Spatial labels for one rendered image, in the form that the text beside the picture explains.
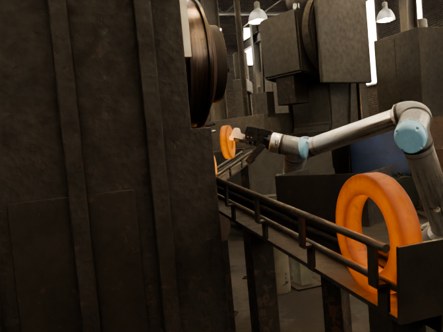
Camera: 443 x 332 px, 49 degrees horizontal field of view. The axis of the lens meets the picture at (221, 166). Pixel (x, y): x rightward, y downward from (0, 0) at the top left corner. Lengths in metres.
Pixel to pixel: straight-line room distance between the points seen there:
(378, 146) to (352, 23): 1.43
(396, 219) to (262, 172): 3.33
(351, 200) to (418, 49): 5.78
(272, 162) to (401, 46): 3.18
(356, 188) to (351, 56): 4.79
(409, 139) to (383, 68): 5.06
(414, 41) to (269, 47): 1.90
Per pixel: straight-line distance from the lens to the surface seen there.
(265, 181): 4.02
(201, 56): 1.58
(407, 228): 0.70
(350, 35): 5.58
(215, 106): 10.74
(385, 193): 0.71
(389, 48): 6.89
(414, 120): 1.93
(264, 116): 5.69
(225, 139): 2.15
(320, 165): 4.44
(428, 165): 2.01
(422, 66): 6.53
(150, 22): 1.27
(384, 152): 5.05
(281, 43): 5.52
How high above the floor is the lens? 0.83
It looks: 3 degrees down
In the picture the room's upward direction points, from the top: 5 degrees counter-clockwise
